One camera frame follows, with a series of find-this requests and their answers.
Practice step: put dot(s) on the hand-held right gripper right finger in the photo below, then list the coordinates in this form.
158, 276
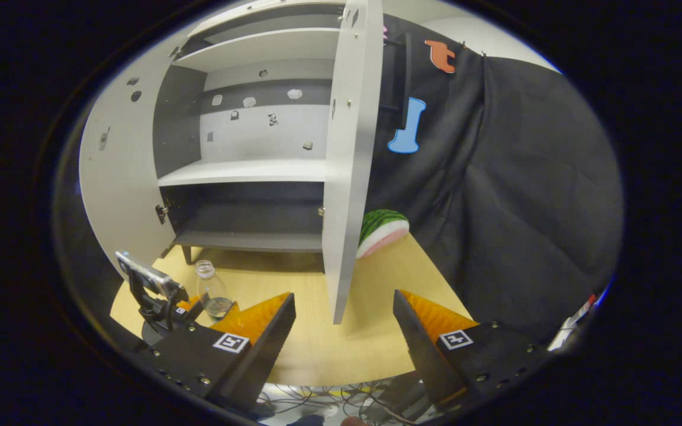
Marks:
421, 355

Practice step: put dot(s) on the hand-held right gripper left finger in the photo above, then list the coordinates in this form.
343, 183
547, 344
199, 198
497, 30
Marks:
264, 355

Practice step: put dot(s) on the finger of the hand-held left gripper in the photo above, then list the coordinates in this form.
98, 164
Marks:
190, 309
233, 307

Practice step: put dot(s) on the clear plastic bottle green label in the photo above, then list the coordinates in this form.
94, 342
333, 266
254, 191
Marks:
214, 290

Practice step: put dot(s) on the phone sticker white cabinet door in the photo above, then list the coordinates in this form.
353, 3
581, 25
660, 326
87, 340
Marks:
122, 177

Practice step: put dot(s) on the white and grey cabinet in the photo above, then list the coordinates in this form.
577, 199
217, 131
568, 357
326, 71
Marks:
246, 171

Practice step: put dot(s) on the cat sticker white cabinet door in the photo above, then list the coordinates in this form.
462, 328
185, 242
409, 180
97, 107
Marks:
347, 177

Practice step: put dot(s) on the white cabinet drawer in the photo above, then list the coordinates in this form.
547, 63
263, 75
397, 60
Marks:
270, 15

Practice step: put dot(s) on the watermelon slice toy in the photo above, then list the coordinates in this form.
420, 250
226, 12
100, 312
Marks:
379, 228

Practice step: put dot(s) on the white and red object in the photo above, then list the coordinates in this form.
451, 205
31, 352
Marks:
569, 328

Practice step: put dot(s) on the black backdrop cloth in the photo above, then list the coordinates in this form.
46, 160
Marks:
524, 207

